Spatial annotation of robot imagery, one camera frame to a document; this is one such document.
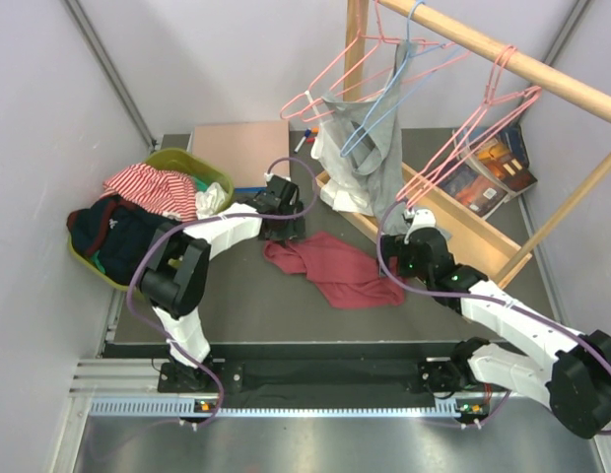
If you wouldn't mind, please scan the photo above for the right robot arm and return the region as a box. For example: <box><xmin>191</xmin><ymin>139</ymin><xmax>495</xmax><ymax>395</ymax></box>
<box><xmin>376</xmin><ymin>210</ymin><xmax>611</xmax><ymax>439</ymax></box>

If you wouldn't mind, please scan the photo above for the stack of books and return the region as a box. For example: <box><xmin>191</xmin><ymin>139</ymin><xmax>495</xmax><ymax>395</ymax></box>
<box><xmin>438</xmin><ymin>124</ymin><xmax>537</xmax><ymax>219</ymax></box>

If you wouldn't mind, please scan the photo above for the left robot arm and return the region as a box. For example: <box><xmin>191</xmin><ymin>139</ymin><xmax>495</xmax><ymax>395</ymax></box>
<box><xmin>138</xmin><ymin>173</ymin><xmax>305</xmax><ymax>392</ymax></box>

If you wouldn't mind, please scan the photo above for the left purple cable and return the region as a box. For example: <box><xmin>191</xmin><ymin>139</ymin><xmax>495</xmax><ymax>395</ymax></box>
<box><xmin>125</xmin><ymin>156</ymin><xmax>318</xmax><ymax>428</ymax></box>

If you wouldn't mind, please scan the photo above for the blue wire hanger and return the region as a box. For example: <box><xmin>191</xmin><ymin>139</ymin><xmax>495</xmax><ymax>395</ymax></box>
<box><xmin>340</xmin><ymin>1</ymin><xmax>471</xmax><ymax>158</ymax></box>

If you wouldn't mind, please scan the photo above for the grey tank top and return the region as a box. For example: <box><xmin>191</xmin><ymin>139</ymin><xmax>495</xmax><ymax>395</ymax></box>
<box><xmin>322</xmin><ymin>45</ymin><xmax>407</xmax><ymax>235</ymax></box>

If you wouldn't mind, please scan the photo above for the red white striped garment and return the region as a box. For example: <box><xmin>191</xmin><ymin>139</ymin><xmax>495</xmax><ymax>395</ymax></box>
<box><xmin>102</xmin><ymin>163</ymin><xmax>197</xmax><ymax>222</ymax></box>

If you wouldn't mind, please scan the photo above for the maroon tank top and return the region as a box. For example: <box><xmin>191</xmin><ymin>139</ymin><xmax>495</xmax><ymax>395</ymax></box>
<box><xmin>263</xmin><ymin>232</ymin><xmax>405</xmax><ymax>309</ymax></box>

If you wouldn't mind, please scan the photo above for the navy garment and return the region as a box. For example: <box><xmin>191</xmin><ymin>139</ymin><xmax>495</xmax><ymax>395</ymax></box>
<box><xmin>66</xmin><ymin>194</ymin><xmax>175</xmax><ymax>287</ymax></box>

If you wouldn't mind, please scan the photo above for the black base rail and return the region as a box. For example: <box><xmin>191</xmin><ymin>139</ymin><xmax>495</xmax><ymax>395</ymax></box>
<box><xmin>157</xmin><ymin>342</ymin><xmax>477</xmax><ymax>409</ymax></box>

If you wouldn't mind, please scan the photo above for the green laundry basket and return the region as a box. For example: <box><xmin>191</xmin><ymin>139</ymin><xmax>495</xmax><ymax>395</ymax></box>
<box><xmin>68</xmin><ymin>148</ymin><xmax>235</xmax><ymax>292</ymax></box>

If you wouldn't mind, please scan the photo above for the blue capped marker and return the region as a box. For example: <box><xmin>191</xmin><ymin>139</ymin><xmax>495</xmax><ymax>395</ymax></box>
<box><xmin>293</xmin><ymin>128</ymin><xmax>311</xmax><ymax>154</ymax></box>

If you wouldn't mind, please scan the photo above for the wooden clothes rack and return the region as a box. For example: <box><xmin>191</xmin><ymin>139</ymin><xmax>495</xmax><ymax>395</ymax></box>
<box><xmin>311</xmin><ymin>0</ymin><xmax>611</xmax><ymax>292</ymax></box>

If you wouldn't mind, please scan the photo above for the pink folder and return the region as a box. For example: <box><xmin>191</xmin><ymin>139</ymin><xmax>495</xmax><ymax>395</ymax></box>
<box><xmin>191</xmin><ymin>120</ymin><xmax>290</xmax><ymax>189</ymax></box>

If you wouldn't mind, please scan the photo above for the purple cable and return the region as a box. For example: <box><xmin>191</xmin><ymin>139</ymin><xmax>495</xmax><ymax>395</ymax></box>
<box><xmin>125</xmin><ymin>156</ymin><xmax>318</xmax><ymax>428</ymax></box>
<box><xmin>374</xmin><ymin>202</ymin><xmax>611</xmax><ymax>435</ymax></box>

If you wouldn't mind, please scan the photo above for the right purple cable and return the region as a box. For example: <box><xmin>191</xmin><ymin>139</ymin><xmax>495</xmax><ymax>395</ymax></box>
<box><xmin>374</xmin><ymin>202</ymin><xmax>611</xmax><ymax>435</ymax></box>

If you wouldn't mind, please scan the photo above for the white crumpled cloth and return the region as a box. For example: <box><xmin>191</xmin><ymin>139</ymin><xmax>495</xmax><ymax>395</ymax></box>
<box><xmin>195</xmin><ymin>182</ymin><xmax>231</xmax><ymax>220</ymax></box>

